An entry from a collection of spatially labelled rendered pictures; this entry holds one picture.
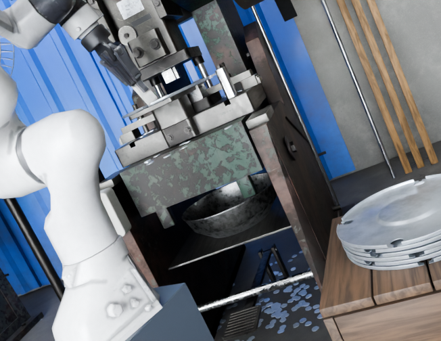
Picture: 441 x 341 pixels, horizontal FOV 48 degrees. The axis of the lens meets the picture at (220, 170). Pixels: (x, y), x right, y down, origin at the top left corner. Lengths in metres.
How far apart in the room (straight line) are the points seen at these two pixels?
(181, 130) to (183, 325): 0.65
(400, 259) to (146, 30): 0.99
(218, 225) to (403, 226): 0.70
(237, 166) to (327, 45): 1.44
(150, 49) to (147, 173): 0.36
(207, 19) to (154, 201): 0.66
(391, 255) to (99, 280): 0.50
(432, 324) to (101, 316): 0.54
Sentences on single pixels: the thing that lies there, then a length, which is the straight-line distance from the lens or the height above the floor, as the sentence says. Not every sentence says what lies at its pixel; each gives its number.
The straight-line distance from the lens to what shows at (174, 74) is 1.59.
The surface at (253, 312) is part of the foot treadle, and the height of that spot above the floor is 0.16.
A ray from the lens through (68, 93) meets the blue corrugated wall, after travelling 3.03.
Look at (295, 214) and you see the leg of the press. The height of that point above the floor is 0.37.
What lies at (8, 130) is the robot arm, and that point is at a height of 0.84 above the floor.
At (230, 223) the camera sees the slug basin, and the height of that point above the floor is 0.36.
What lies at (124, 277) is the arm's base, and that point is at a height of 0.53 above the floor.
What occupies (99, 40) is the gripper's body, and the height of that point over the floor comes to 0.98.
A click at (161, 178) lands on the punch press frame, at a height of 0.58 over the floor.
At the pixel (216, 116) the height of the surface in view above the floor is 0.68.
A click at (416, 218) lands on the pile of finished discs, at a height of 0.40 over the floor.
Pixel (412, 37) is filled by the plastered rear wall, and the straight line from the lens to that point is 2.72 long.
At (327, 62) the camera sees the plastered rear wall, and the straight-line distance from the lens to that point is 2.69.
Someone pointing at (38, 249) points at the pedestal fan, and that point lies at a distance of 2.15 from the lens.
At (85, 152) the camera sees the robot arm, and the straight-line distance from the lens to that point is 0.84.
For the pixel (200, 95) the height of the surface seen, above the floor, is 0.75.
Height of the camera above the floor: 0.78
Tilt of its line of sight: 10 degrees down
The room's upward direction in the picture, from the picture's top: 25 degrees counter-clockwise
